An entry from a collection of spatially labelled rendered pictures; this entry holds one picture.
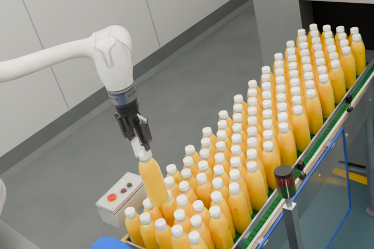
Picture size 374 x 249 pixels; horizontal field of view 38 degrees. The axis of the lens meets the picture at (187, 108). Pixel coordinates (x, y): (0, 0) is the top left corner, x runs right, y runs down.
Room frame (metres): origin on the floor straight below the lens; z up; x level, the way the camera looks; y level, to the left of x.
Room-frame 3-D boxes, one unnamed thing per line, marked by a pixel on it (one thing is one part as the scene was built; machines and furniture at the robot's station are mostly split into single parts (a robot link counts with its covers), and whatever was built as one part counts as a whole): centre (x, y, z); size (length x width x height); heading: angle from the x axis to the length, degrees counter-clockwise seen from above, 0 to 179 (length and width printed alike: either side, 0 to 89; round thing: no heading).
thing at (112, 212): (1.70, 0.34, 1.05); 0.20 x 0.10 x 0.10; 135
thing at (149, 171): (1.52, 0.18, 1.25); 0.07 x 0.07 x 0.19
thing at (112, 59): (1.53, 0.18, 1.73); 0.13 x 0.11 x 0.16; 175
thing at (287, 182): (1.37, -0.25, 1.23); 0.06 x 0.06 x 0.04
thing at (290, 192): (1.37, -0.25, 1.18); 0.06 x 0.06 x 0.05
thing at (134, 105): (1.52, 0.18, 1.55); 0.08 x 0.07 x 0.09; 45
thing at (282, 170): (1.37, -0.25, 1.18); 0.06 x 0.06 x 0.16
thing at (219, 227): (1.43, 0.00, 1.00); 0.07 x 0.07 x 0.19
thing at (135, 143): (1.53, 0.20, 1.39); 0.03 x 0.01 x 0.07; 135
